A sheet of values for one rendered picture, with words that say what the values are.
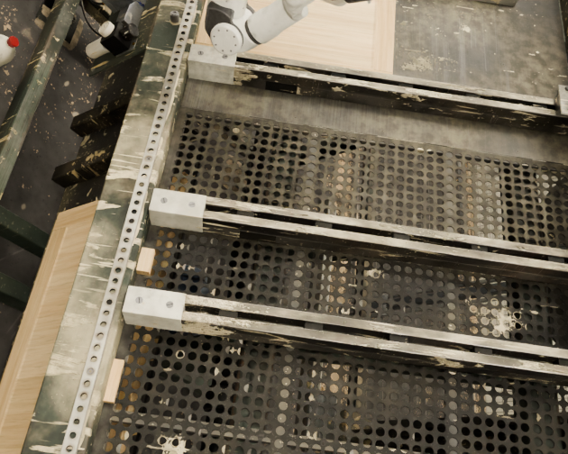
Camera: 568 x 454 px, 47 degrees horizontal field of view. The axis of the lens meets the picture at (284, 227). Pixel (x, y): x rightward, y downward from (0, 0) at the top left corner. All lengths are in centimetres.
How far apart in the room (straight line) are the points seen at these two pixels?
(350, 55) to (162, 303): 93
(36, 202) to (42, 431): 128
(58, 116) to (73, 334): 140
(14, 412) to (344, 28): 142
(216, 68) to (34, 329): 90
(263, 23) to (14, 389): 118
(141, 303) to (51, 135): 134
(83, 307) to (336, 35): 107
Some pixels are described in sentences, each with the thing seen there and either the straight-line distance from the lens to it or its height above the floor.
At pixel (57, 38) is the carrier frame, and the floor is 18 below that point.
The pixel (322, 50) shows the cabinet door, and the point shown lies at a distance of 194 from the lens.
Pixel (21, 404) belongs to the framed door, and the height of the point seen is 38.
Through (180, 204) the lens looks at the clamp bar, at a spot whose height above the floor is 98.
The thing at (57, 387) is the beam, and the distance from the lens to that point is 141.
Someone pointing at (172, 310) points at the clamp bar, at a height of 101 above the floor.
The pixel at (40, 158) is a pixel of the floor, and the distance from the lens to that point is 258.
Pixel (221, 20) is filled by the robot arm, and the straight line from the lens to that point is 158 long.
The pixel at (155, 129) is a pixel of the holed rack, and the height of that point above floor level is 89.
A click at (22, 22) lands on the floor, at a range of 276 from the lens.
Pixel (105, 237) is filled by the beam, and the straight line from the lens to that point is 152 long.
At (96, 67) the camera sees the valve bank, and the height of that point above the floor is 60.
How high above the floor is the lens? 196
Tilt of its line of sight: 32 degrees down
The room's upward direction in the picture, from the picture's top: 76 degrees clockwise
